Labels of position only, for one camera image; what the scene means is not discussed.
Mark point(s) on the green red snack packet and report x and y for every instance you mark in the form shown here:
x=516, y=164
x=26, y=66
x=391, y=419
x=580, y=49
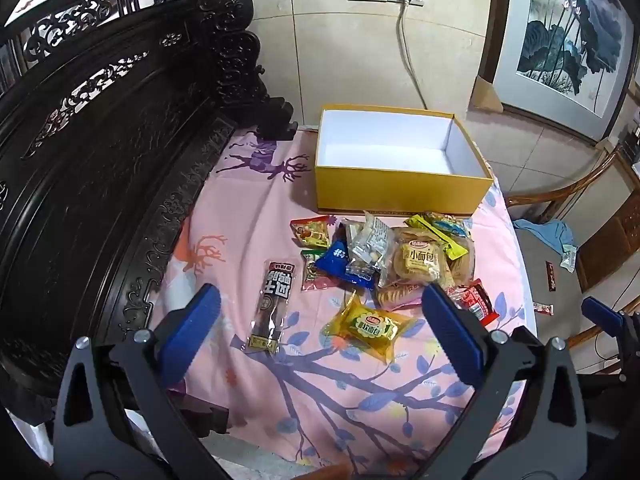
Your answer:
x=314, y=278

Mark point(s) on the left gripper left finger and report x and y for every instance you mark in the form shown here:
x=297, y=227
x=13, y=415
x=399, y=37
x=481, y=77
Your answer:
x=182, y=332

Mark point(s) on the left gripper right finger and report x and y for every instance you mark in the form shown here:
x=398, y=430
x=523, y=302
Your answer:
x=476, y=354

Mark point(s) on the dark long meat snack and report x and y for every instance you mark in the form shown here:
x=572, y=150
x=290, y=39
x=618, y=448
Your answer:
x=272, y=305

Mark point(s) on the blue cloth on chair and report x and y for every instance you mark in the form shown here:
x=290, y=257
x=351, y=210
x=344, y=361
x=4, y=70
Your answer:
x=555, y=234

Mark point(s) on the red wrapper on chair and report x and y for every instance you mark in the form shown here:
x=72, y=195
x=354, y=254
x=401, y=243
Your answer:
x=550, y=272

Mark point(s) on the blue snack packet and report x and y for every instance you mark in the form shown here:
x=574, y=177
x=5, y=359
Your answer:
x=334, y=262

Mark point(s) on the wooden chair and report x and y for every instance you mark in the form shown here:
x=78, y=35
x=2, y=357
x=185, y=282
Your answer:
x=586, y=212

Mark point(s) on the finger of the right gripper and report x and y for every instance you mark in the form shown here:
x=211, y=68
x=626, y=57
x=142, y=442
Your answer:
x=602, y=316

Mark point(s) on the long yellow snack bar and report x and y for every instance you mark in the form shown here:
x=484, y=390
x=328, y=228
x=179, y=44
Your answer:
x=437, y=234

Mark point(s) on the small green white packet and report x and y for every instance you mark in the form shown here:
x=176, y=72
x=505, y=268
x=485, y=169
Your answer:
x=568, y=257

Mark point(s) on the small bread bun packet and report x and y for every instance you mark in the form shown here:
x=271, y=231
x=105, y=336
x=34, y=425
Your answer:
x=421, y=262

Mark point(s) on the yellow small bread packet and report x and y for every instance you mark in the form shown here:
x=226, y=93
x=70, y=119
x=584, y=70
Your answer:
x=371, y=330

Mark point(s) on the round cookies clear bag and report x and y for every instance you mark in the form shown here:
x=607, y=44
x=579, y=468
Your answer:
x=398, y=296

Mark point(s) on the dark carved wooden furniture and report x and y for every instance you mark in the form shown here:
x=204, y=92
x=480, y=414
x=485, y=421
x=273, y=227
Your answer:
x=113, y=113

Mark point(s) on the pink floral tablecloth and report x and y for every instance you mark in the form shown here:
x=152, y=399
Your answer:
x=319, y=400

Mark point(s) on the brown cake packet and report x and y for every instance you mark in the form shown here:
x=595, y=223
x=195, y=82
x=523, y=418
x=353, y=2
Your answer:
x=461, y=269

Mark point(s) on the yellow cardboard box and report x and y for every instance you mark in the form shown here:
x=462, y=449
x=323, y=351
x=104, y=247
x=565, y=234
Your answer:
x=394, y=160

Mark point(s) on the framed lotus painting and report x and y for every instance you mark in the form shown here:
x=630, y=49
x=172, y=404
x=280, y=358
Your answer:
x=563, y=63

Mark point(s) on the clear ball biscuit bag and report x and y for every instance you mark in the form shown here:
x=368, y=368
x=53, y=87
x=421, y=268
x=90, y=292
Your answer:
x=370, y=245

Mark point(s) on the red yellow snack packet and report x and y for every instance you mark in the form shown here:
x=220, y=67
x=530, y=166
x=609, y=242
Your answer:
x=312, y=232

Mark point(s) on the white red candy wrapper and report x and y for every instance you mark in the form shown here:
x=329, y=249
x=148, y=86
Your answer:
x=544, y=309

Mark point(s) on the cardboard corner protector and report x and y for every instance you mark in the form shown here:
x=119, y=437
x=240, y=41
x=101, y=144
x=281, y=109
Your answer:
x=484, y=97

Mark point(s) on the blue green nut packet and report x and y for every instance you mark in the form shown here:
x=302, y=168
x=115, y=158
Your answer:
x=450, y=225

